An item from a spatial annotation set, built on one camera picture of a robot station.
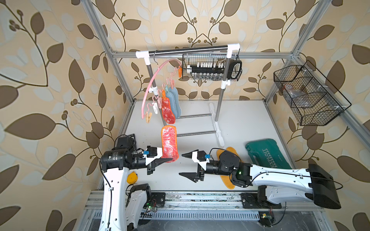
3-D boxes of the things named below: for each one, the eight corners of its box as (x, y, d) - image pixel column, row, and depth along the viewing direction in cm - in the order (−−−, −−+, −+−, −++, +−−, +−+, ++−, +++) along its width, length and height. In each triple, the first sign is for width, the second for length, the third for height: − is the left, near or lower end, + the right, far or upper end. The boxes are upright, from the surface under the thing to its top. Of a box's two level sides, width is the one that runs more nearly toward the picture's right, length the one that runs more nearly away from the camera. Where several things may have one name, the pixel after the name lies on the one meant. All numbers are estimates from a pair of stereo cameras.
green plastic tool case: (252, 169, 86) (254, 166, 82) (244, 142, 97) (246, 138, 94) (286, 169, 86) (290, 166, 82) (274, 142, 97) (278, 138, 94)
